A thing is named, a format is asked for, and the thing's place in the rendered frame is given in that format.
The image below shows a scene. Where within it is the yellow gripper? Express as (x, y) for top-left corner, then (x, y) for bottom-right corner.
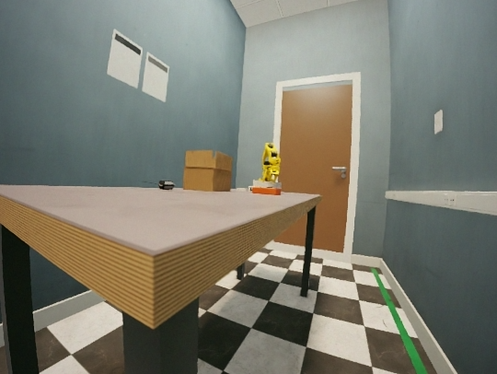
(262, 165), (280, 184)

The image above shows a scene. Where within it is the orange digital multimeter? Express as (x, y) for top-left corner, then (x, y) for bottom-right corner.
(252, 187), (281, 195)

